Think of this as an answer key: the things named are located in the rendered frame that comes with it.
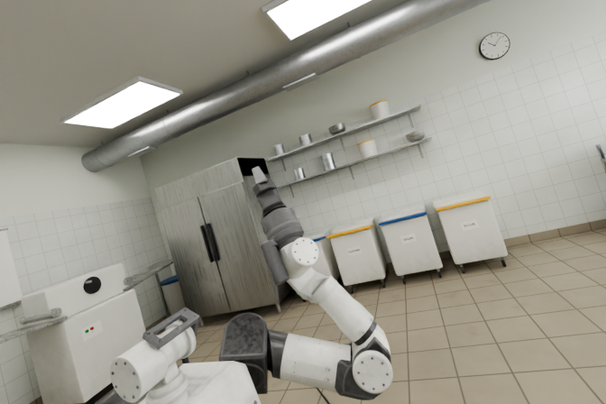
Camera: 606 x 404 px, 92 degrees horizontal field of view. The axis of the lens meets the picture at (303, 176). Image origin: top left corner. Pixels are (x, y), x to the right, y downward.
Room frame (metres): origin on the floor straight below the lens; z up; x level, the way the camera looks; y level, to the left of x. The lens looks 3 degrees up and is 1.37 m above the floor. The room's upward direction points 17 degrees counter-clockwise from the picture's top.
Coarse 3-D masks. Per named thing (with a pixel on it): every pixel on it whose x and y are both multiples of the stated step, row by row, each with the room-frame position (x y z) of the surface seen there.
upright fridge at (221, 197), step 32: (256, 160) 4.23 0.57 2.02; (160, 192) 4.14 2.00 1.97; (192, 192) 3.97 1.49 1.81; (224, 192) 3.77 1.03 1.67; (192, 224) 3.96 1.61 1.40; (224, 224) 3.81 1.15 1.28; (256, 224) 3.73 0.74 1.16; (192, 256) 4.01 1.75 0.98; (224, 256) 3.86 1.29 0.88; (256, 256) 3.71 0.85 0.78; (192, 288) 4.05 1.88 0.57; (224, 288) 3.91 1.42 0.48; (256, 288) 3.75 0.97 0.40; (288, 288) 4.04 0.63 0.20
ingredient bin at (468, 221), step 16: (480, 192) 3.45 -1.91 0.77; (448, 208) 3.22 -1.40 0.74; (464, 208) 3.19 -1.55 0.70; (480, 208) 3.14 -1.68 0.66; (448, 224) 3.26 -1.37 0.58; (464, 224) 3.20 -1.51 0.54; (480, 224) 3.15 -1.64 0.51; (496, 224) 3.11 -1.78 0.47; (448, 240) 3.28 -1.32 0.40; (464, 240) 3.22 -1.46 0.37; (480, 240) 3.17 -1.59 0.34; (496, 240) 3.12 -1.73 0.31; (464, 256) 3.24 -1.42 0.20; (480, 256) 3.19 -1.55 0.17; (496, 256) 3.14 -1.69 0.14; (464, 272) 3.30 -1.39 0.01
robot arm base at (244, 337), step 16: (240, 320) 0.68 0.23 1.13; (256, 320) 0.69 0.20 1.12; (224, 336) 0.65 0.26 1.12; (240, 336) 0.65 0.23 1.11; (256, 336) 0.65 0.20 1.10; (224, 352) 0.62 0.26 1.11; (240, 352) 0.62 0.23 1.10; (256, 352) 0.62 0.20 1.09; (256, 368) 0.62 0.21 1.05; (256, 384) 0.65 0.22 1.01
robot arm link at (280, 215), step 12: (264, 180) 0.71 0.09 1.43; (264, 192) 0.72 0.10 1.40; (276, 192) 0.73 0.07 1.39; (264, 204) 0.71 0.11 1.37; (276, 204) 0.72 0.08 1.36; (264, 216) 0.74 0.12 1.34; (276, 216) 0.70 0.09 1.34; (288, 216) 0.70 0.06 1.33; (264, 228) 0.72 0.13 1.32; (276, 228) 0.69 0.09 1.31
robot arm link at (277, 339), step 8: (272, 336) 0.67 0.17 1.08; (280, 336) 0.67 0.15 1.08; (272, 344) 0.65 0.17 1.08; (280, 344) 0.66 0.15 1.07; (272, 352) 0.65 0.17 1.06; (280, 352) 0.65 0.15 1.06; (272, 360) 0.64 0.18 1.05; (280, 360) 0.64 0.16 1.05; (272, 368) 0.64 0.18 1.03; (272, 376) 0.66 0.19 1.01
